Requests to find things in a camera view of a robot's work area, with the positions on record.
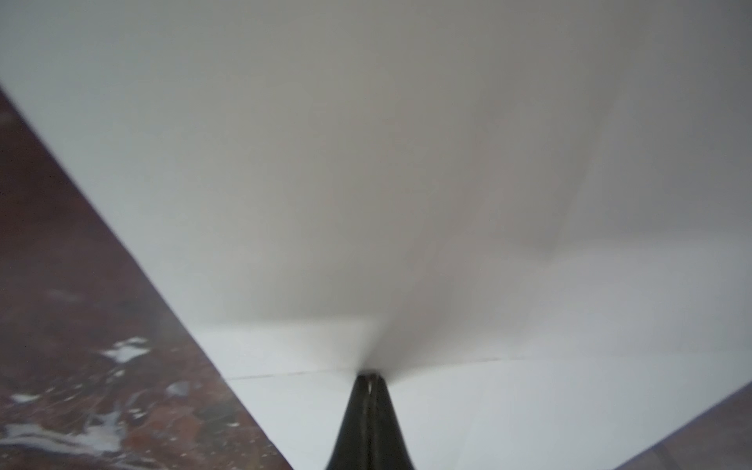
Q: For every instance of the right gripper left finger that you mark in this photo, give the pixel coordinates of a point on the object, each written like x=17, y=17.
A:
x=351, y=449

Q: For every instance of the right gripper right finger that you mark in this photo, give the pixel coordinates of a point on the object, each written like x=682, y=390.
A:
x=386, y=449

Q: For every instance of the cream paper sheet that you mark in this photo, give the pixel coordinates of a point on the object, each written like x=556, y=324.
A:
x=533, y=217

